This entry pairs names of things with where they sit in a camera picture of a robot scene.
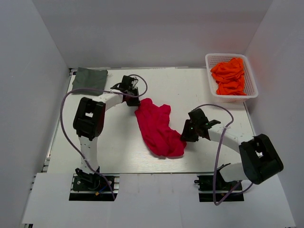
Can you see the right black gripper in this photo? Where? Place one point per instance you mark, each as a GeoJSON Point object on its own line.
{"type": "Point", "coordinates": [186, 135]}

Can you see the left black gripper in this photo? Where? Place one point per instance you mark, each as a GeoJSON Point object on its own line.
{"type": "Point", "coordinates": [135, 102]}

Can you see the red t shirt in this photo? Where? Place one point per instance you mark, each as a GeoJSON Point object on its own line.
{"type": "Point", "coordinates": [154, 126]}

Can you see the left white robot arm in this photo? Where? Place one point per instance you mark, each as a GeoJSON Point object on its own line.
{"type": "Point", "coordinates": [90, 117]}

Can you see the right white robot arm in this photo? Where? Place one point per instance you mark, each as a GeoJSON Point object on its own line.
{"type": "Point", "coordinates": [259, 158]}

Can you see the folded grey t shirt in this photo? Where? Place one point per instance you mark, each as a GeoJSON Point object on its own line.
{"type": "Point", "coordinates": [88, 78]}

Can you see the orange t shirt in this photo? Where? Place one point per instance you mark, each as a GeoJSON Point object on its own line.
{"type": "Point", "coordinates": [230, 77]}

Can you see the white plastic basket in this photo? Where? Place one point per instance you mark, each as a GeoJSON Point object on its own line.
{"type": "Point", "coordinates": [250, 85]}

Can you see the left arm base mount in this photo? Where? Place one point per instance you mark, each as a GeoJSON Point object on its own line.
{"type": "Point", "coordinates": [93, 187]}

